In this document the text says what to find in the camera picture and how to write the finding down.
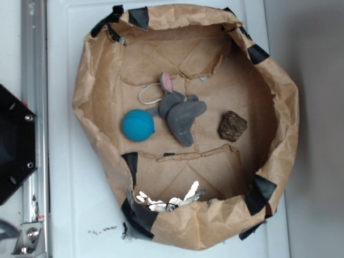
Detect metal corner bracket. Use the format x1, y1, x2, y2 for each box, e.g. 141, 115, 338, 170
11, 222, 45, 257

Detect aluminium frame rail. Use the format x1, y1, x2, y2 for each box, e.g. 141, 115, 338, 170
21, 1, 51, 257

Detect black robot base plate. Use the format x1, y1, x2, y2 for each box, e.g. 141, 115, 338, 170
1, 85, 37, 205

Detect blue dimpled ball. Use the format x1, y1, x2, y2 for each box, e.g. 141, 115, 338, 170
121, 109, 155, 142

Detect grey plush bunny toy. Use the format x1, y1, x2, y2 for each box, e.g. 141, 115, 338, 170
146, 72, 207, 147

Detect silver key bunch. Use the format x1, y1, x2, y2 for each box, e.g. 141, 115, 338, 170
136, 181, 206, 212

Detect brown rough rock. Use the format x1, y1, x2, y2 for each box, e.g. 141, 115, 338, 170
218, 111, 248, 142

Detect brown paper bag bin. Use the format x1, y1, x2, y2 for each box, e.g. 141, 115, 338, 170
73, 4, 299, 250

